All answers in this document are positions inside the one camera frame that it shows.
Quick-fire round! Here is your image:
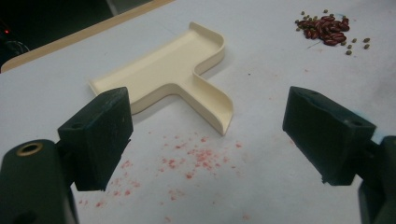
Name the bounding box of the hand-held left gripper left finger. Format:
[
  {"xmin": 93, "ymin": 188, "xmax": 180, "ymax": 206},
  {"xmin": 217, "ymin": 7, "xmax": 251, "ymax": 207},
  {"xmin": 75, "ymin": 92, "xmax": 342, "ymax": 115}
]
[{"xmin": 57, "ymin": 87, "xmax": 134, "ymax": 192}]

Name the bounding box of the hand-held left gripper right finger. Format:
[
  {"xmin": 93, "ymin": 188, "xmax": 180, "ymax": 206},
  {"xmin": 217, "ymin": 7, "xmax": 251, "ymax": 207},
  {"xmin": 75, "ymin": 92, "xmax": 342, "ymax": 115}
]
[{"xmin": 282, "ymin": 86, "xmax": 377, "ymax": 187}]

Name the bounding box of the cream plastic dustpan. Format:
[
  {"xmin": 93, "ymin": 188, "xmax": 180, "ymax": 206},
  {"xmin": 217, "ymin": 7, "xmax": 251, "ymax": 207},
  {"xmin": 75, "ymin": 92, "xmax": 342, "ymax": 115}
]
[{"xmin": 89, "ymin": 21, "xmax": 234, "ymax": 137}]

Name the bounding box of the pile of red and green beans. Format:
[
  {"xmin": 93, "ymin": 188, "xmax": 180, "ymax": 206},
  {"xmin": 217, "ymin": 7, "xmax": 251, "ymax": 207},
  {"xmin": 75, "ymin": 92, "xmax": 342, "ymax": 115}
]
[{"xmin": 294, "ymin": 8, "xmax": 372, "ymax": 56}]

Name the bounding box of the dark device with red light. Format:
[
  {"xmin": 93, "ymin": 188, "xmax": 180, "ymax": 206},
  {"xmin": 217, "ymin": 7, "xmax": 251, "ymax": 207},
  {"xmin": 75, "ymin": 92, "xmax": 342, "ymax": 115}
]
[{"xmin": 0, "ymin": 18, "xmax": 31, "ymax": 63}]

